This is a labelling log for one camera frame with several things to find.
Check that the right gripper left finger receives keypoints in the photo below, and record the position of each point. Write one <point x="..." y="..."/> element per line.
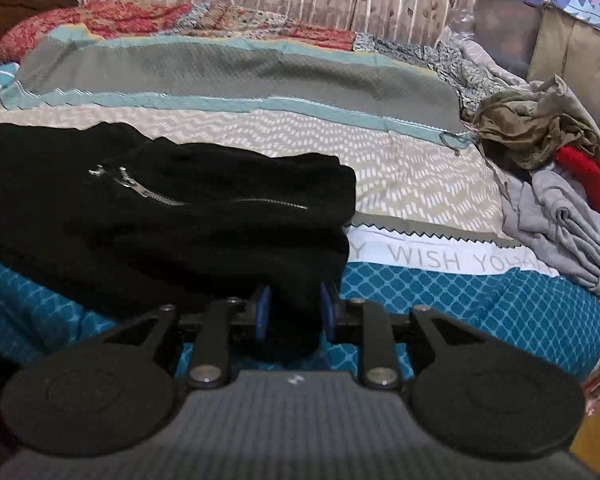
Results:
<point x="164" y="349"/>

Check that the cardboard box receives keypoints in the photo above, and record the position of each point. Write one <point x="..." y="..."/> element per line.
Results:
<point x="570" y="49"/>

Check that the patterned bedsheet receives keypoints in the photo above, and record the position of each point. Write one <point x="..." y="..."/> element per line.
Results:
<point x="426" y="227"/>

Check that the grey garment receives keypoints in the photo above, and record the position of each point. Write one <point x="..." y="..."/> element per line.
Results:
<point x="548" y="213"/>

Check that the red garment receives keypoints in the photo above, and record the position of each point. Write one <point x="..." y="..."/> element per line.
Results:
<point x="584" y="169"/>

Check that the black white patterned cloth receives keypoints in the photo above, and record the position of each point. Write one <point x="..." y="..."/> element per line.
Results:
<point x="459" y="61"/>

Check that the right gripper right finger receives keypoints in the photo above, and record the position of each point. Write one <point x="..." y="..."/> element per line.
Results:
<point x="425" y="332"/>

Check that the black pants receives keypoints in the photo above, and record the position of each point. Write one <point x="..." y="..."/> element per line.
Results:
<point x="122" y="224"/>

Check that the olive green garment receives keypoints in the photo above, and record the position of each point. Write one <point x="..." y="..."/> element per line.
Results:
<point x="533" y="122"/>

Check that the dark storage bin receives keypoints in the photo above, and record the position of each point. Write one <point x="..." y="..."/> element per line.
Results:
<point x="507" y="30"/>

